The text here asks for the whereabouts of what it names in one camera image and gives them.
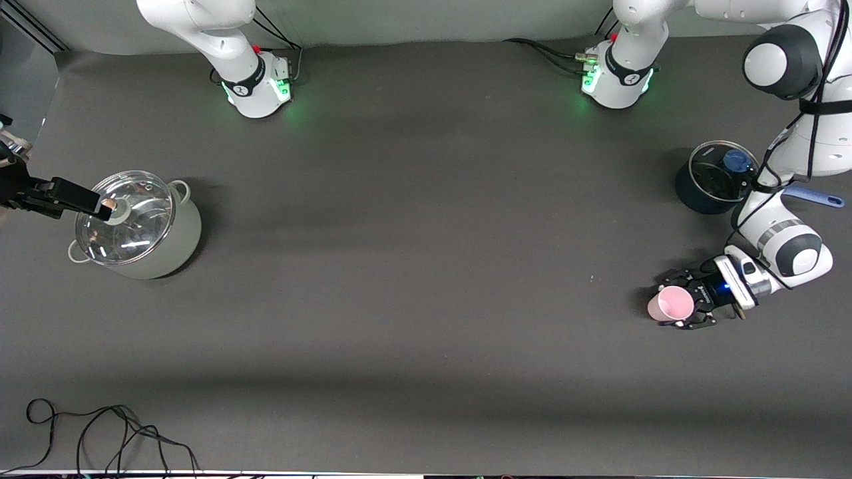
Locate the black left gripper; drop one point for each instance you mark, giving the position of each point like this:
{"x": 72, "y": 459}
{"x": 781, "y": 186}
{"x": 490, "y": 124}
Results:
{"x": 707, "y": 291}

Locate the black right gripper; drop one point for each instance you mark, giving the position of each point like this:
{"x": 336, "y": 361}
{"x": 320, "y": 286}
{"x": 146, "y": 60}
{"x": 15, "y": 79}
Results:
{"x": 25, "y": 195}

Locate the pink plastic cup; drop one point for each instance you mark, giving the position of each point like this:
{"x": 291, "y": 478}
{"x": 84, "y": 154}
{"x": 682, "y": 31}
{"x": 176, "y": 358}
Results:
{"x": 672, "y": 305}

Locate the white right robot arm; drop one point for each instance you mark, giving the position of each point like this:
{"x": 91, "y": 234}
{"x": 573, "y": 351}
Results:
{"x": 219, "y": 40}

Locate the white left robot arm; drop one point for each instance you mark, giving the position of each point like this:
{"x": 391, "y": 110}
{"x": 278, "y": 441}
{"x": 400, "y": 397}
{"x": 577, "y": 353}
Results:
{"x": 819, "y": 140}

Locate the glass lid with metal knob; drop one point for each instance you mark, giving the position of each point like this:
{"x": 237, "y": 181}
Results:
{"x": 140, "y": 219}

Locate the dark blue saucepan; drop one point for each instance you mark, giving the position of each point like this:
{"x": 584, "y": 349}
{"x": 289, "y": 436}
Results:
{"x": 685, "y": 193}

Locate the glass lid with blue knob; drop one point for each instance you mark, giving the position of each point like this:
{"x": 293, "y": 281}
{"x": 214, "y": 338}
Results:
{"x": 715, "y": 179}

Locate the grey-green cooking pot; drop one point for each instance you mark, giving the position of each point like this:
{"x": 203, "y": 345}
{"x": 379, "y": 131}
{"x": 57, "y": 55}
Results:
{"x": 180, "y": 246}

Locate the dark metal frame rail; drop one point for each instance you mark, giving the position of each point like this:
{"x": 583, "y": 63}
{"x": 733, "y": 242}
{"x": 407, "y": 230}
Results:
{"x": 40, "y": 33}

